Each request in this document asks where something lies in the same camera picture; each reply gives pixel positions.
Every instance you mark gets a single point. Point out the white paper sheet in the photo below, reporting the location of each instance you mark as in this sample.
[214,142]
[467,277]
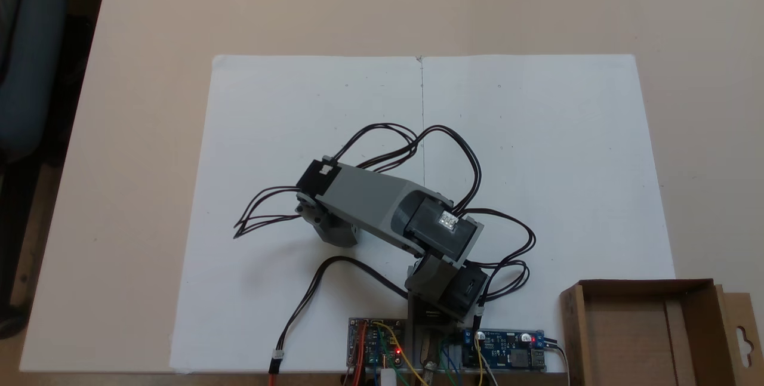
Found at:
[537,135]

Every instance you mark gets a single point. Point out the white plastic plug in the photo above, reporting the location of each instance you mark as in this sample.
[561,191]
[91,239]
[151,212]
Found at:
[388,377]

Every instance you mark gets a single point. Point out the blue power circuit board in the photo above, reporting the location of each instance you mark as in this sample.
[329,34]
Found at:
[507,350]

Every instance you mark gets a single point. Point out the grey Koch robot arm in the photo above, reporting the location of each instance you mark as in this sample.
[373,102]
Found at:
[370,201]

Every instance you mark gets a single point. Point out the brown cardboard box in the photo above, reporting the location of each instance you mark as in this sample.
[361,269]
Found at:
[632,338]

